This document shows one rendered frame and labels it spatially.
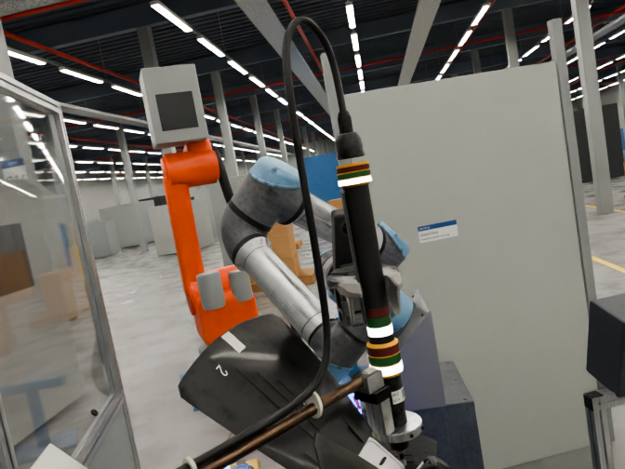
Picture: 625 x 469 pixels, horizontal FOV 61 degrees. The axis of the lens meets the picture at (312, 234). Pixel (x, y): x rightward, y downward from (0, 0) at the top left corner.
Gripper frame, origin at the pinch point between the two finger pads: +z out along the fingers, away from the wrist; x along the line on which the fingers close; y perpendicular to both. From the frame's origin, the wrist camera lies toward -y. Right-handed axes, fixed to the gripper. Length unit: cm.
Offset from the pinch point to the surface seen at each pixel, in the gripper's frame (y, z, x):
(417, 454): 29.9, -11.8, -4.7
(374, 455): 21.1, 1.6, 4.3
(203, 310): 70, -382, 62
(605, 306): 23, -39, -58
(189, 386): 6.6, 3.5, 24.6
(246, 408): 11.1, 2.4, 18.7
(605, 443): 53, -38, -54
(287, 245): 70, -800, -50
